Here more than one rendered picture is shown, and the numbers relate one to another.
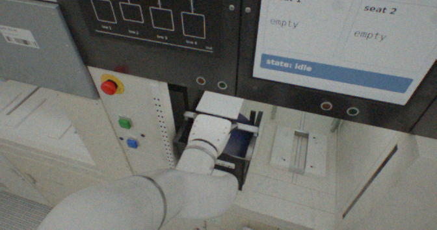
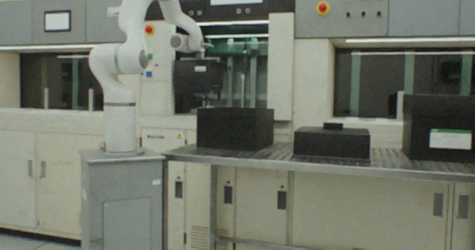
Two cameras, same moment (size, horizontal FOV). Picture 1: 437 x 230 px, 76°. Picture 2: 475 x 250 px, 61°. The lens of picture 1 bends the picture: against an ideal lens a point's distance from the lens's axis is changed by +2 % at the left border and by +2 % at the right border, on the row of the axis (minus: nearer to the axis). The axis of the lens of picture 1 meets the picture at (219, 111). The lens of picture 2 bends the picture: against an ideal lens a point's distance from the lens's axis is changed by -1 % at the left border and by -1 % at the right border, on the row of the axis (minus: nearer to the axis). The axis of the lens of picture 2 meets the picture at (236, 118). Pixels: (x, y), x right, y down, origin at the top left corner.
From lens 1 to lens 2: 1.95 m
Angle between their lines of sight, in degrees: 43
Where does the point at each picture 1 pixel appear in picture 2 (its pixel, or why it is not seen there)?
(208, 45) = not seen: outside the picture
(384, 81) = not seen: outside the picture
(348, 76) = not seen: outside the picture
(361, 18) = not seen: outside the picture
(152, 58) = not seen: hidden behind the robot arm
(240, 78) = (206, 7)
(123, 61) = (159, 12)
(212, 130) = not seen: hidden behind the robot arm
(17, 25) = (118, 5)
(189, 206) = (182, 17)
